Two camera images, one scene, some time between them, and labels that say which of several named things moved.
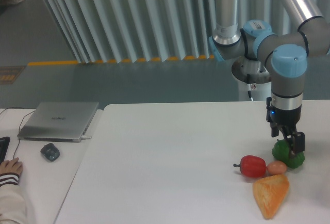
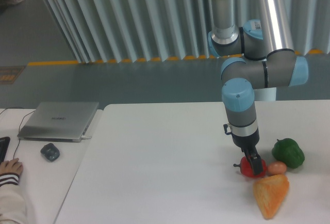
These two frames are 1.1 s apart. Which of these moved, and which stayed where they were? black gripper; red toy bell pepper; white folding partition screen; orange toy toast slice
Moved: black gripper
Stayed: orange toy toast slice; white folding partition screen; red toy bell pepper
